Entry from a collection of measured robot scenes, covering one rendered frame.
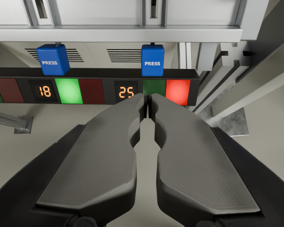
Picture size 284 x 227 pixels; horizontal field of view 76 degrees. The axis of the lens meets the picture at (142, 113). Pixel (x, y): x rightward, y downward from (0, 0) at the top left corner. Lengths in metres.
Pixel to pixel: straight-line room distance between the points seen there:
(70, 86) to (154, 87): 0.11
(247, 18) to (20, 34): 0.21
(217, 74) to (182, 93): 0.09
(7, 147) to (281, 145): 1.30
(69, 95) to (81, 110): 0.71
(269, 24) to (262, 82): 0.33
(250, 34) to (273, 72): 0.36
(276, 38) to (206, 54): 0.07
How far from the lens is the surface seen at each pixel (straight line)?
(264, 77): 0.60
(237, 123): 0.98
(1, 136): 1.14
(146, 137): 0.88
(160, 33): 0.18
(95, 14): 0.21
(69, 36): 0.20
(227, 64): 0.29
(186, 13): 0.20
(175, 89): 0.24
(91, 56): 0.87
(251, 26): 0.21
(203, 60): 0.26
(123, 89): 0.24
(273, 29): 0.28
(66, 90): 0.26
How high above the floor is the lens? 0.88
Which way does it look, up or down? 76 degrees down
